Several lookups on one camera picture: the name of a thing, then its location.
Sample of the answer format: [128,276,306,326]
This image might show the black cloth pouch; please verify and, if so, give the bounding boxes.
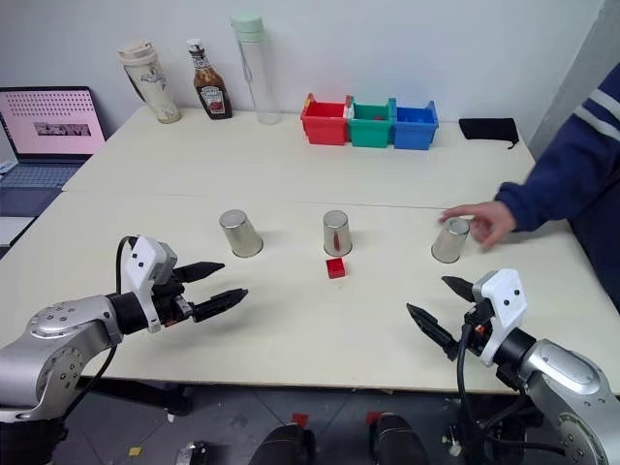
[458,117,520,149]

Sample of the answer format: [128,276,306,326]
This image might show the dark rounded shape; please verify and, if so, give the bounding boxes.
[375,412,430,465]
[249,422,317,465]

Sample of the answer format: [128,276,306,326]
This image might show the blue plastic bin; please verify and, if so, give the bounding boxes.
[389,99,440,151]

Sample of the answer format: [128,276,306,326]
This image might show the upturned steel cup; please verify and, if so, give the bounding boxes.
[218,208,264,259]
[431,217,471,264]
[323,209,354,257]

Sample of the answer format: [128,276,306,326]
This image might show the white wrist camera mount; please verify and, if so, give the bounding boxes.
[472,268,528,365]
[120,234,178,334]

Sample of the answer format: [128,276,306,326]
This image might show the red plastic bin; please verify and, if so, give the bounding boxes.
[300,93,353,145]

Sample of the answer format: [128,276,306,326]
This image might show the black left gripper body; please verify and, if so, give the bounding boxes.
[150,271,198,329]

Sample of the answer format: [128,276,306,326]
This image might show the green plastic bin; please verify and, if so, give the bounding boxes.
[346,96,397,148]

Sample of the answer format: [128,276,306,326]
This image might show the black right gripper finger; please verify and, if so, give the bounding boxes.
[441,275,479,304]
[405,302,459,362]

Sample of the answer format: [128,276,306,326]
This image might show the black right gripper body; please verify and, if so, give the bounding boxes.
[451,297,495,360]

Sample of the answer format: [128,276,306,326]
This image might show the open laptop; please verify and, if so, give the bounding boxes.
[0,86,107,217]

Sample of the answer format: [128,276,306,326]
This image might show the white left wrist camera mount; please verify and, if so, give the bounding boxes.
[120,234,178,334]

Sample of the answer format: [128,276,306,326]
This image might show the person's bare hand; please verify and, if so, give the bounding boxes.
[438,200,517,253]

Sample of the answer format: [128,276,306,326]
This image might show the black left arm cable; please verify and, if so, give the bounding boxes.
[57,234,142,422]

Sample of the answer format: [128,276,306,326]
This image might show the ketchup bottle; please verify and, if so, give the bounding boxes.
[186,39,233,120]

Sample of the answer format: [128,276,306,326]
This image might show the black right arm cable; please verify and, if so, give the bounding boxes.
[455,323,486,465]

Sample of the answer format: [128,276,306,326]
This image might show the person's navy torso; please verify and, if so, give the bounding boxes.
[571,173,620,314]

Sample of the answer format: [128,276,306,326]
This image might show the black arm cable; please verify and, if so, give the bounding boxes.
[57,234,142,422]
[455,323,486,465]

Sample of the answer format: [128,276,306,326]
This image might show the beige printed tumbler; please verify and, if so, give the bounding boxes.
[117,39,182,124]

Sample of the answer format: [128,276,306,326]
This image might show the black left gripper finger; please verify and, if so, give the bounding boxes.
[171,262,227,286]
[191,288,250,324]

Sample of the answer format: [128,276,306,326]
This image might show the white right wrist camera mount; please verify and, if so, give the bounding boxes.
[472,268,528,365]

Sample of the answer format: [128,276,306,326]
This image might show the clear bottle with green lid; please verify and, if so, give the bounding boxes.
[230,14,283,126]

